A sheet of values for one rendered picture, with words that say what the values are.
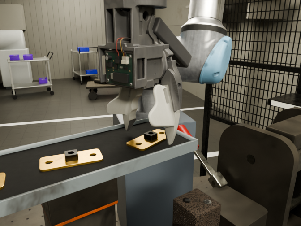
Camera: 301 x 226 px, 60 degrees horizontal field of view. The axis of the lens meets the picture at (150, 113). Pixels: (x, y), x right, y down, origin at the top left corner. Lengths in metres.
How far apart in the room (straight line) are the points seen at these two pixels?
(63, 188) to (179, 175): 0.48
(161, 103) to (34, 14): 7.60
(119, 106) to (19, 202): 0.20
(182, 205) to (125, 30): 0.25
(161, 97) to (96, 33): 7.53
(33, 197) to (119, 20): 0.23
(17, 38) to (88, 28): 1.99
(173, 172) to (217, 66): 0.32
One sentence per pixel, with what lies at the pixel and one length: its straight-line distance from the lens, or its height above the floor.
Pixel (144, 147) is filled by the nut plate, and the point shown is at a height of 1.16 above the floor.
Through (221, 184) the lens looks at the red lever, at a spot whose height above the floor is 1.09.
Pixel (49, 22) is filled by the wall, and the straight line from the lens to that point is 7.88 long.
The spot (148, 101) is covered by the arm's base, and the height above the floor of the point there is 1.16.
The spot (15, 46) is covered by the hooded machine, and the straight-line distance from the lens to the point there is 6.89.
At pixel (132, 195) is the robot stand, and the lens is 0.76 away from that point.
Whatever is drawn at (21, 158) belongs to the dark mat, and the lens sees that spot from 0.42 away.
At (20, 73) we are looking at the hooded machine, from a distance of 6.90.
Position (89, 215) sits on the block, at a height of 1.08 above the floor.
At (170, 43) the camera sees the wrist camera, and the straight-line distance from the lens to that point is 0.41.
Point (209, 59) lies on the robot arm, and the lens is 0.63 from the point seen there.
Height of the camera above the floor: 1.34
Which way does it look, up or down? 18 degrees down
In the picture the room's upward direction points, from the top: straight up
